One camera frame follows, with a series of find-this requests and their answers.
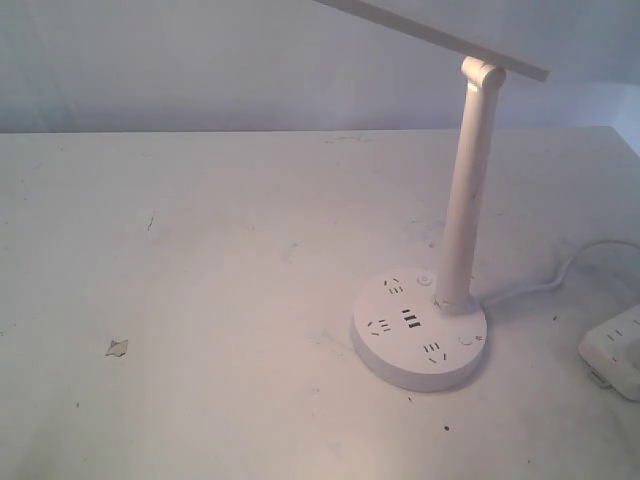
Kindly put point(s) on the white desk lamp with sockets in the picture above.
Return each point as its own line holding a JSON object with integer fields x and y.
{"x": 422, "y": 330}

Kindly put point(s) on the small clear tape scrap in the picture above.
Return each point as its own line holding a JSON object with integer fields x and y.
{"x": 117, "y": 349}

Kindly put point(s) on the white power strip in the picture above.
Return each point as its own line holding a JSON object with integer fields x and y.
{"x": 611, "y": 350}

